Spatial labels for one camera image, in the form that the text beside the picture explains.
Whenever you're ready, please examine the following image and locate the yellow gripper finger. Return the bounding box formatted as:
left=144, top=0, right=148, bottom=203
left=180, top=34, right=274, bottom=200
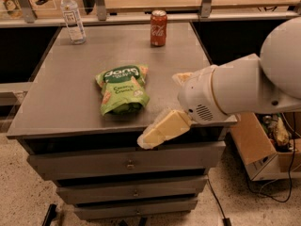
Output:
left=172, top=73, right=191, bottom=87
left=137, top=109, right=192, bottom=150

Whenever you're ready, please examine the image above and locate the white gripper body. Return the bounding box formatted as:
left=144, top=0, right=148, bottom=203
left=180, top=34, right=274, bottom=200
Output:
left=178, top=65, right=228, bottom=124

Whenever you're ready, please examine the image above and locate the green rice chip bag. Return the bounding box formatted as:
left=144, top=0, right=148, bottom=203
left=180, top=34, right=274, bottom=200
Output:
left=95, top=64, right=150, bottom=116

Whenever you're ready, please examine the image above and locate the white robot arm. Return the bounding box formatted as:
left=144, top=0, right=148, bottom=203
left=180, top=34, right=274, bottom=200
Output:
left=137, top=17, right=301, bottom=150

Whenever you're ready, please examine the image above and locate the clear plastic water bottle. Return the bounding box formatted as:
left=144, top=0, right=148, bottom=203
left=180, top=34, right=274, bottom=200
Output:
left=60, top=0, right=86, bottom=44

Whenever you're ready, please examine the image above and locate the top grey drawer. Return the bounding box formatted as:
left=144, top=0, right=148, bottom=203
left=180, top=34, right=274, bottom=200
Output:
left=28, top=141, right=226, bottom=181

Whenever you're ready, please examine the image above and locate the grey drawer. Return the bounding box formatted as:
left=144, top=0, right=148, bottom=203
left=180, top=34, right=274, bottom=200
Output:
left=56, top=176, right=208, bottom=204
left=28, top=141, right=226, bottom=181
left=74, top=197, right=198, bottom=220

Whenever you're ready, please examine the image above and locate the red cola can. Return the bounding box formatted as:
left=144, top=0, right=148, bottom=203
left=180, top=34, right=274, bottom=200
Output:
left=150, top=10, right=167, bottom=46

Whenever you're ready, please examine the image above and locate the middle grey drawer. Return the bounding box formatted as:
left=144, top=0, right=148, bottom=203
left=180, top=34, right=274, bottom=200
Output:
left=56, top=176, right=208, bottom=204

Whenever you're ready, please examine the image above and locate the bottom grey drawer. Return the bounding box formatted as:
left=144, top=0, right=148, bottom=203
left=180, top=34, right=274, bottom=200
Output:
left=74, top=197, right=198, bottom=220

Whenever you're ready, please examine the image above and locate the grey drawer cabinet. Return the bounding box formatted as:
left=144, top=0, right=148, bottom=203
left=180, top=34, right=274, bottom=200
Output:
left=8, top=23, right=235, bottom=209

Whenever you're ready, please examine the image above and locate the brown cardboard box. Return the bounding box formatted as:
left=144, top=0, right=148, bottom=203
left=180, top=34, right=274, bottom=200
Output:
left=230, top=113, right=301, bottom=181

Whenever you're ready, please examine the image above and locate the green handled brush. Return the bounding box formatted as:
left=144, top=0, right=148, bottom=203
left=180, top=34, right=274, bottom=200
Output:
left=273, top=117, right=290, bottom=147

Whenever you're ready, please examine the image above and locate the black cable by box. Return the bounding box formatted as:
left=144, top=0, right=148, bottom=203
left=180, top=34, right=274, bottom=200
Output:
left=245, top=111, right=298, bottom=203

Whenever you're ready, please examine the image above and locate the black cable on floor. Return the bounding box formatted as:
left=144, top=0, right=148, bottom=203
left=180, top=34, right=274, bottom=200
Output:
left=206, top=178, right=233, bottom=226

